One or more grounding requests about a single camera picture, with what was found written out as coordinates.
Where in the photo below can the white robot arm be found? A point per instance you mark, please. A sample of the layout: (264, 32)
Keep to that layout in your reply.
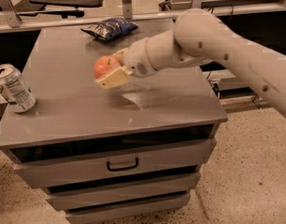
(198, 35)

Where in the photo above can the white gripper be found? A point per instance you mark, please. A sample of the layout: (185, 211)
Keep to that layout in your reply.
(135, 59)

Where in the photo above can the black drawer handle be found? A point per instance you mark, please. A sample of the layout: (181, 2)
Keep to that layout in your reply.
(122, 165)

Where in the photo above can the green white 7up can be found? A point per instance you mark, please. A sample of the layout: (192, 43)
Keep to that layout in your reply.
(14, 89)

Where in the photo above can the red apple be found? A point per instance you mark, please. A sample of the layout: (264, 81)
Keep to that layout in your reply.
(104, 64)

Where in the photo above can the blue chip bag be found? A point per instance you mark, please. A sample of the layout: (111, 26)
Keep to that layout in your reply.
(110, 29)

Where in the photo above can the grey drawer cabinet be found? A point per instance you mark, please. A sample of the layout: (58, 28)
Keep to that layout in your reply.
(62, 145)

